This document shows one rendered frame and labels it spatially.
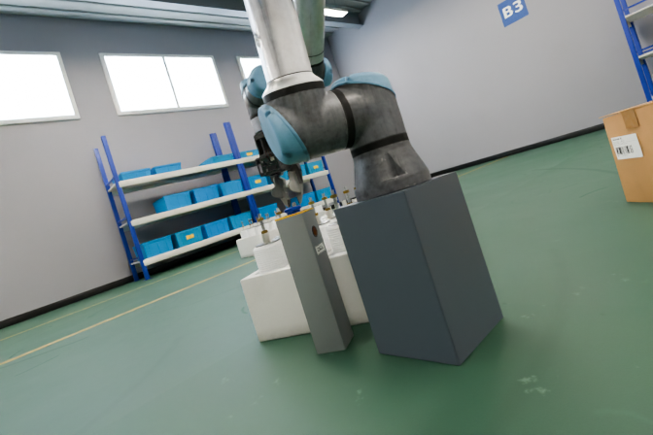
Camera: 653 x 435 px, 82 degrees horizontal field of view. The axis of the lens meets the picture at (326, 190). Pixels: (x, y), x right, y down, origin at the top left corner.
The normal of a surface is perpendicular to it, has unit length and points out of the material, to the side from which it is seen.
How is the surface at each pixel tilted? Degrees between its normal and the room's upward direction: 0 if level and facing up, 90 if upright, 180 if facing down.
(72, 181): 90
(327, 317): 90
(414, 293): 90
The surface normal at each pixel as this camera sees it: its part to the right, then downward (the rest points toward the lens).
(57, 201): 0.63, -0.22
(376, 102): 0.28, -0.10
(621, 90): -0.71, 0.22
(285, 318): -0.33, 0.10
